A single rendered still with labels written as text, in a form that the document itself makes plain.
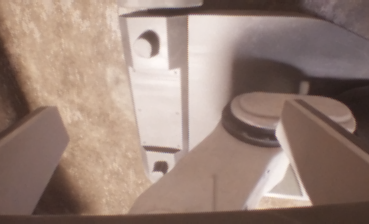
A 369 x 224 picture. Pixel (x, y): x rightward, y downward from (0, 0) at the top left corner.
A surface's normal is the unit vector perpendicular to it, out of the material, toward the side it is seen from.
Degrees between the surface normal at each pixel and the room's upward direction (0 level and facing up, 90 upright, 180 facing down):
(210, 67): 0
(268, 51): 0
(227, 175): 90
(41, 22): 0
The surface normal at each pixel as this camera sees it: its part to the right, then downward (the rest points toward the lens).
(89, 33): -0.17, 0.52
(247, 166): -0.01, -0.85
